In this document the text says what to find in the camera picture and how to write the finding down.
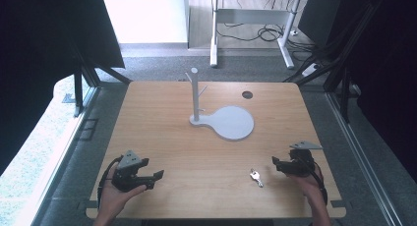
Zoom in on white key stand with pegs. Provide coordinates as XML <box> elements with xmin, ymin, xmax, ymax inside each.
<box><xmin>184</xmin><ymin>67</ymin><xmax>256</xmax><ymax>141</ymax></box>

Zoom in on black floor cables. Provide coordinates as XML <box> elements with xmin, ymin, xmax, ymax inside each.
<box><xmin>215</xmin><ymin>21</ymin><xmax>316</xmax><ymax>53</ymax></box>

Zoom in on white power strip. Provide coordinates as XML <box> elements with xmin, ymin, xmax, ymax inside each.
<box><xmin>301</xmin><ymin>62</ymin><xmax>321</xmax><ymax>78</ymax></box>

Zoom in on person's left hand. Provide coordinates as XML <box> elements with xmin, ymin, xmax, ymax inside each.
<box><xmin>97</xmin><ymin>166</ymin><xmax>148</xmax><ymax>218</ymax></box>

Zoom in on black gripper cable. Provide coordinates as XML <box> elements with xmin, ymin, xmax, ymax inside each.
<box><xmin>96</xmin><ymin>154</ymin><xmax>124</xmax><ymax>210</ymax></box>
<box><xmin>306</xmin><ymin>160</ymin><xmax>329</xmax><ymax>206</ymax></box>

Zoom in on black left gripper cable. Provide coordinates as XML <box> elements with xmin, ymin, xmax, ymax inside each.
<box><xmin>96</xmin><ymin>154</ymin><xmax>124</xmax><ymax>210</ymax></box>

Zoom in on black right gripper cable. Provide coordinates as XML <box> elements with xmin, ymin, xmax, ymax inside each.
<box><xmin>306</xmin><ymin>160</ymin><xmax>329</xmax><ymax>206</ymax></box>

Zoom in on person's right hand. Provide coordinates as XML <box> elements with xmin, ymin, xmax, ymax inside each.
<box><xmin>287</xmin><ymin>170</ymin><xmax>325</xmax><ymax>201</ymax></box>

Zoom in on silver floor rail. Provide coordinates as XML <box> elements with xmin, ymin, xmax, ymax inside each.
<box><xmin>325</xmin><ymin>91</ymin><xmax>405</xmax><ymax>226</ymax></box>

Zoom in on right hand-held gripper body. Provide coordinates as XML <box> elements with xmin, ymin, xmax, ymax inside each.
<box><xmin>288</xmin><ymin>141</ymin><xmax>325</xmax><ymax>179</ymax></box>

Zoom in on white cabinet panel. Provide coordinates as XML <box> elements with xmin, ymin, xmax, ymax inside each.
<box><xmin>102</xmin><ymin>0</ymin><xmax>189</xmax><ymax>45</ymax></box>

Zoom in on black metal frame strut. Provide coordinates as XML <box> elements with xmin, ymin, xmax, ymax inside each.
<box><xmin>282</xmin><ymin>0</ymin><xmax>391</xmax><ymax>124</ymax></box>
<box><xmin>60</xmin><ymin>42</ymin><xmax>133</xmax><ymax>118</ymax></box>

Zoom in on silver key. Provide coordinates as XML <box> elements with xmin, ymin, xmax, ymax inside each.
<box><xmin>249</xmin><ymin>168</ymin><xmax>265</xmax><ymax>189</ymax></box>

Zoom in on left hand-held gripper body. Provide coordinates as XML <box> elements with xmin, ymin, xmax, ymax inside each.
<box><xmin>111</xmin><ymin>149</ymin><xmax>150</xmax><ymax>193</ymax></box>

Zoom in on white metal desk frame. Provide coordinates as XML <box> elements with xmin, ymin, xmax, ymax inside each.
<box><xmin>209</xmin><ymin>0</ymin><xmax>302</xmax><ymax>70</ymax></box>

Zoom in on black curtain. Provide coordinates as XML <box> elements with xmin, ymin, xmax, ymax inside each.
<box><xmin>0</xmin><ymin>0</ymin><xmax>126</xmax><ymax>177</ymax></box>
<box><xmin>296</xmin><ymin>0</ymin><xmax>417</xmax><ymax>185</ymax></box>

